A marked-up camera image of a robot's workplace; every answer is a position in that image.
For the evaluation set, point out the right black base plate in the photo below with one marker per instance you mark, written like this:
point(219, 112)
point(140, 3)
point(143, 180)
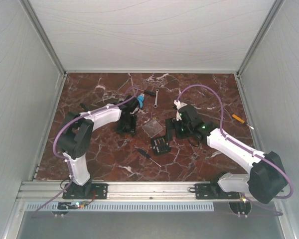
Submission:
point(204, 191)

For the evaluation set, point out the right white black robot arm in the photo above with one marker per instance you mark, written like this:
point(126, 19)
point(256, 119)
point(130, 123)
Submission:
point(264, 172)

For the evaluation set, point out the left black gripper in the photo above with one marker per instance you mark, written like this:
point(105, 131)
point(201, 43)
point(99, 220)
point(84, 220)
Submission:
point(130, 130)

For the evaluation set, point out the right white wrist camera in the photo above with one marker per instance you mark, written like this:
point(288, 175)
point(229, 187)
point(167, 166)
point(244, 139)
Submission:
point(178, 104)

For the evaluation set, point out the small black screwdriver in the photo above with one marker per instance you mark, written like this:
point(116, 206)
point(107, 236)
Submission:
point(143, 153)

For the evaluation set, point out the clear plastic fuse box cover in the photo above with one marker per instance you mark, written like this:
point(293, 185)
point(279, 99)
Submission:
point(152, 128)

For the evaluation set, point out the blue plastic fitting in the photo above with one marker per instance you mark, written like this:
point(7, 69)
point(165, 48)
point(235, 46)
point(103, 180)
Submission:
point(140, 99)

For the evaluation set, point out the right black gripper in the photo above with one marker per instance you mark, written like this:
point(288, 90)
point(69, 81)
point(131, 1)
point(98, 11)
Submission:
point(172, 124)

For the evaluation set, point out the grey slotted cable duct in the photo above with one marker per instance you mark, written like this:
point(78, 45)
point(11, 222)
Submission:
point(132, 207)

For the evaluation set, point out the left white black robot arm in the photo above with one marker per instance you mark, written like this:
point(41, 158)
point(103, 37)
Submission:
point(76, 133)

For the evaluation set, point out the black handled screwdriver top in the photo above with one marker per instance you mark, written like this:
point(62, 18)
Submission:
point(149, 92)

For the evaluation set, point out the orange handled screwdriver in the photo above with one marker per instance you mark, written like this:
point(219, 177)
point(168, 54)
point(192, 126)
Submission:
point(242, 121)

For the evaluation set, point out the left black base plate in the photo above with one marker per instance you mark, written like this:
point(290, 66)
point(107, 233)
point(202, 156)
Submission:
point(99, 190)

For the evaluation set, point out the black fuse box base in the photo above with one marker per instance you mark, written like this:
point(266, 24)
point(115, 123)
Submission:
point(160, 146)

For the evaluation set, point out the silver combination wrench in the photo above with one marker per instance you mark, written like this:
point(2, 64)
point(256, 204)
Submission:
point(156, 98)

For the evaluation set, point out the black yellow screwdriver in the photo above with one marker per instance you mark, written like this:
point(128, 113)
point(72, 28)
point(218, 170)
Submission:
point(83, 107)

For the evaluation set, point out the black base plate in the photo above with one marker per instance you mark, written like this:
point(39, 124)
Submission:
point(204, 191)
point(99, 190)

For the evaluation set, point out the aluminium mounting rail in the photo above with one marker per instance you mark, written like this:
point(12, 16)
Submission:
point(117, 191)

